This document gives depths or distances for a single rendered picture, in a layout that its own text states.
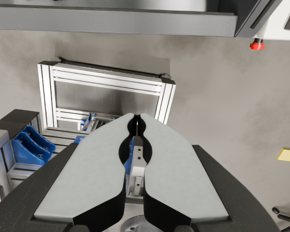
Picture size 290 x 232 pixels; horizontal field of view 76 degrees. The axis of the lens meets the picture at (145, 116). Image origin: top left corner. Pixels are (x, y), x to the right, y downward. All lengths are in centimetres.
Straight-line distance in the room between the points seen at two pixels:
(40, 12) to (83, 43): 99
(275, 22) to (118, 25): 29
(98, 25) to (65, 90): 94
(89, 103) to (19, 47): 62
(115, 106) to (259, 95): 113
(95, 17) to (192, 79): 114
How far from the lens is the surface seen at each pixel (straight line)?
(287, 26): 45
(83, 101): 131
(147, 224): 55
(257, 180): 233
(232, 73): 156
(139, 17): 41
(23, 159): 70
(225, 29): 44
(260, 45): 63
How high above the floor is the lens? 136
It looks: 62 degrees down
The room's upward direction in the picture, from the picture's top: 178 degrees clockwise
